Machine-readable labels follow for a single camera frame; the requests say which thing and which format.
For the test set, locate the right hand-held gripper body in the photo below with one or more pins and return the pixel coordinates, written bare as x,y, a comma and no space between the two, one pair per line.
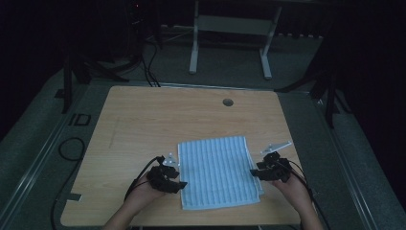
279,167

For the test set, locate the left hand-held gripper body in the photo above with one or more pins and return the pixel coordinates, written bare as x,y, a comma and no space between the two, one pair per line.
159,179

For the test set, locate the blue striped towel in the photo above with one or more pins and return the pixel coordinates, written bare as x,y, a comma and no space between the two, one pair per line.
218,174

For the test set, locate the person's left hand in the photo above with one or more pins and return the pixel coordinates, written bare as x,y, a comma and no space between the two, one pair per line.
143,195

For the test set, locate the person's right hand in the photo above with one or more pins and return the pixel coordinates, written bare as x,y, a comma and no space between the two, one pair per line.
293,191

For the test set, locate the dark tape piece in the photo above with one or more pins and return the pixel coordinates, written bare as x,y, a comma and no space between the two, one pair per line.
74,197

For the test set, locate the black metal stand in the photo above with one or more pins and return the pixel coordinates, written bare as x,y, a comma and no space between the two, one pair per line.
330,92
67,86

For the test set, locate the white metal table frame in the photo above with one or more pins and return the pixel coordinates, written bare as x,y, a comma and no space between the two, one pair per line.
230,25

